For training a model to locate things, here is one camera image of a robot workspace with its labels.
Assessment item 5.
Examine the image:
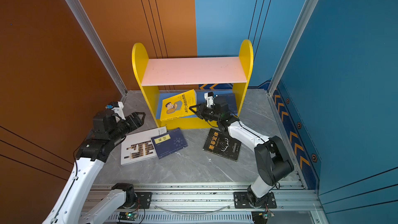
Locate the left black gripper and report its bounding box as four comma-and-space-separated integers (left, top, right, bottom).
109, 110, 145, 145

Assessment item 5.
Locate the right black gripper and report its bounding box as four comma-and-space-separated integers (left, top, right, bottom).
190, 103, 222, 123

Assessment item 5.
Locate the yellow cartoon cover book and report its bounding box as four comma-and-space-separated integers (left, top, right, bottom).
160, 89, 197, 121

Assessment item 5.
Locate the navy book yellow label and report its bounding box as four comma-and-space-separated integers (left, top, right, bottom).
151, 128, 188, 159
214, 93, 238, 114

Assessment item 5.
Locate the dark book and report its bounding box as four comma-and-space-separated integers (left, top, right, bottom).
203, 129, 241, 162

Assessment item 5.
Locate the navy book bottom yellow label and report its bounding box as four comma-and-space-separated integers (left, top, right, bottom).
151, 128, 188, 159

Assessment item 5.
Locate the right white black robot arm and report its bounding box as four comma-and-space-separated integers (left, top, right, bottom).
189, 94, 294, 208

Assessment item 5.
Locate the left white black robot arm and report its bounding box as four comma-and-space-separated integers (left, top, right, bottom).
44, 109, 146, 224

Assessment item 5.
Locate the white brown patterned booklet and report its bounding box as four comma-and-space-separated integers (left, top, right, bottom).
120, 127, 167, 166

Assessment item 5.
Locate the yellow pink blue bookshelf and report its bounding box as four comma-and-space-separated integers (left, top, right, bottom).
132, 39, 254, 130

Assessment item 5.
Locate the left green circuit board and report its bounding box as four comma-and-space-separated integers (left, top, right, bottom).
118, 212, 138, 222

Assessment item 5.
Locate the right small circuit board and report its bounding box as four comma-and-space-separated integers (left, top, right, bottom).
251, 211, 275, 224

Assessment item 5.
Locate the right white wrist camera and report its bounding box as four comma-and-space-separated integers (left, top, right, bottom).
204, 92, 215, 108

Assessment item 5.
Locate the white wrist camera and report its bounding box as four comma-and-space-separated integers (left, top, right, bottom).
204, 92, 215, 108
106, 102, 125, 120

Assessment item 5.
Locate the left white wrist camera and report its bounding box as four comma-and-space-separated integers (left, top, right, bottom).
106, 102, 125, 120

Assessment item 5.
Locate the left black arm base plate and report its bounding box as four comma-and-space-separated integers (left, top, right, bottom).
119, 192, 152, 210

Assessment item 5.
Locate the aluminium rail frame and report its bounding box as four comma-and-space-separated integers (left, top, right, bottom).
55, 181, 330, 224

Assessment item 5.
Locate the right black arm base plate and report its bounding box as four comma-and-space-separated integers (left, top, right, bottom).
233, 191, 277, 209

